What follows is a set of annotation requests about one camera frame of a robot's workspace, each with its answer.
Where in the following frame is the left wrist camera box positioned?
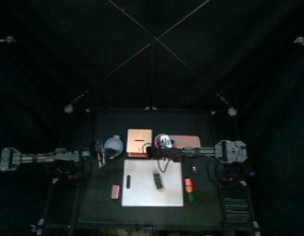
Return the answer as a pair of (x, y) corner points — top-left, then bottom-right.
(55, 147), (79, 161)

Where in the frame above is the pink toy block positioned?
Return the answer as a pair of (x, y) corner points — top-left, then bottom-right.
(111, 184), (121, 200)

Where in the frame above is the grey bowl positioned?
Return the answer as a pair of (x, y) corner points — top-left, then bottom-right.
(104, 135), (125, 159)

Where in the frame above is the black hanging cable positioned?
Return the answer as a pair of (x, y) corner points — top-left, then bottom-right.
(156, 155), (184, 174)

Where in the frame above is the diagonal steel brace wire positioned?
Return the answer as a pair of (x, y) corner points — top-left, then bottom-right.
(68, 0), (212, 108)
(108, 0), (237, 113)

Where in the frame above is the white cutting board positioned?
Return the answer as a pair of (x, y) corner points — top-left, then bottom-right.
(120, 159), (185, 207)

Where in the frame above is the orange toy carrot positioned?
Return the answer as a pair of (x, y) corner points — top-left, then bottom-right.
(184, 178), (197, 204)

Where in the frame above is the pink rectangular plate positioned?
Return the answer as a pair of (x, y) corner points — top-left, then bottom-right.
(169, 135), (203, 149)

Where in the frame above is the red wooden drawer box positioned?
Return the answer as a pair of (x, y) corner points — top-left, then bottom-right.
(125, 128), (153, 159)

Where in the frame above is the toy sushi roll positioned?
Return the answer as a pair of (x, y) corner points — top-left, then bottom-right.
(152, 172), (167, 191)

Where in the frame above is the red plastic cup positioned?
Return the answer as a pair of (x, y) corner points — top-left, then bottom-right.
(153, 133), (176, 149)

